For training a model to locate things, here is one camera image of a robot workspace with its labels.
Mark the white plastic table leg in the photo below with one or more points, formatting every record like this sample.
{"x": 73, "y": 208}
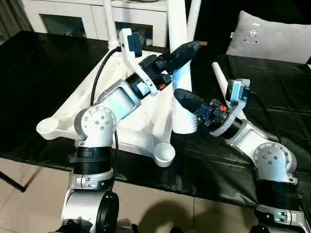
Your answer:
{"x": 110, "y": 24}
{"x": 177, "y": 29}
{"x": 219, "y": 75}
{"x": 194, "y": 19}

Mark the white plastic table top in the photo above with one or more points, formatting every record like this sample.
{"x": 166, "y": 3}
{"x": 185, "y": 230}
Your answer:
{"x": 136, "y": 116}

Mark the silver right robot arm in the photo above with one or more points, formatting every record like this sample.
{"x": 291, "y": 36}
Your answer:
{"x": 269, "y": 155}

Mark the small beige label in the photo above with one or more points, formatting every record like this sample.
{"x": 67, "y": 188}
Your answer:
{"x": 204, "y": 43}

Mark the dark blue cabinet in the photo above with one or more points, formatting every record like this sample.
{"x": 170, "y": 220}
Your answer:
{"x": 213, "y": 14}

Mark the grey cushion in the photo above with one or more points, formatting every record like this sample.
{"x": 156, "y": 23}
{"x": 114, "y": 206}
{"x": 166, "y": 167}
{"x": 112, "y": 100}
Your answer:
{"x": 269, "y": 38}

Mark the white cabinet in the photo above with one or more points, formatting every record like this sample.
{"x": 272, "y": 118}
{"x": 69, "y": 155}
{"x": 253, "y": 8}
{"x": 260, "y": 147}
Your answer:
{"x": 73, "y": 12}

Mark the black mat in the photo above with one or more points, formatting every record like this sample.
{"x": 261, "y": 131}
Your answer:
{"x": 48, "y": 72}

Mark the white board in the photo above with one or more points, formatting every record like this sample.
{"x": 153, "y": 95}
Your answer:
{"x": 309, "y": 66}

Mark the black stand leg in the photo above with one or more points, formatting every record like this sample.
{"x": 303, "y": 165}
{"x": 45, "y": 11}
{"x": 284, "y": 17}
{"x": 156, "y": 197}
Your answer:
{"x": 14, "y": 180}

